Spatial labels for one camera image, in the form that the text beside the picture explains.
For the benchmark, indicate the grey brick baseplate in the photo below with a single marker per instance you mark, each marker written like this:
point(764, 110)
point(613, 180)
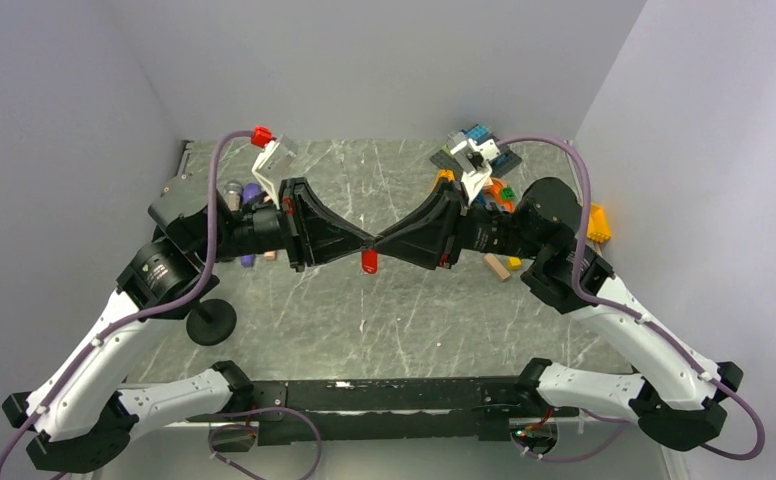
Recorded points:
point(501, 165)

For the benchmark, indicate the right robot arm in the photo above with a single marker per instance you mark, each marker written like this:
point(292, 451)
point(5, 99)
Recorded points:
point(673, 394)

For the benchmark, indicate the black round microphone stand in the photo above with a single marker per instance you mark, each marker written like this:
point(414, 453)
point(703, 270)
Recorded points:
point(211, 322)

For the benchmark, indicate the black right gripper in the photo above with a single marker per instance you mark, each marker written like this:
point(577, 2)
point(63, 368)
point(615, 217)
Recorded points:
point(433, 235)

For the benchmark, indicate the red key tag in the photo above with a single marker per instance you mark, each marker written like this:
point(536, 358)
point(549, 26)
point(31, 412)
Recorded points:
point(369, 261)

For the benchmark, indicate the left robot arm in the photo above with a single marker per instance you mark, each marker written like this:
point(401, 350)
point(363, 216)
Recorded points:
point(82, 417)

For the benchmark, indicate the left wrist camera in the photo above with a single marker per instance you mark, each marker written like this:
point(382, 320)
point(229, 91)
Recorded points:
point(273, 161)

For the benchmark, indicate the wooden rectangular block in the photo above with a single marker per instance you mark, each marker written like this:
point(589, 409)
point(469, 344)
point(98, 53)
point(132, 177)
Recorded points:
point(497, 267)

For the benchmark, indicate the silver glitter marker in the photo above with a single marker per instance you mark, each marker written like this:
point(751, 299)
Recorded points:
point(233, 191)

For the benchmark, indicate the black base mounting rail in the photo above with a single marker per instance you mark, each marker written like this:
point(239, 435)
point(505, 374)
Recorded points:
point(487, 408)

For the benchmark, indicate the orange triangular toy piece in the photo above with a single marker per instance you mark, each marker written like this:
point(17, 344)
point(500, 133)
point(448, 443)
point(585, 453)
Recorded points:
point(444, 174)

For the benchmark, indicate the purple marker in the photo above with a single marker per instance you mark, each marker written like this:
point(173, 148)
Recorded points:
point(250, 192)

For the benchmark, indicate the blue toy bricks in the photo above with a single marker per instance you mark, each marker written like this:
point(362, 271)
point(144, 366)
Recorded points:
point(480, 134)

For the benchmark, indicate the yellow toy bin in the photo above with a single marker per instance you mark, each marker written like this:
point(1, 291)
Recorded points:
point(598, 229)

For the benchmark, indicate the small yellow cube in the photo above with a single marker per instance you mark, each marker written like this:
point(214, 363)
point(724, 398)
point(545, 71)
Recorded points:
point(514, 263)

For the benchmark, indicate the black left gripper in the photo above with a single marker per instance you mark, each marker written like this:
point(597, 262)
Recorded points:
point(302, 209)

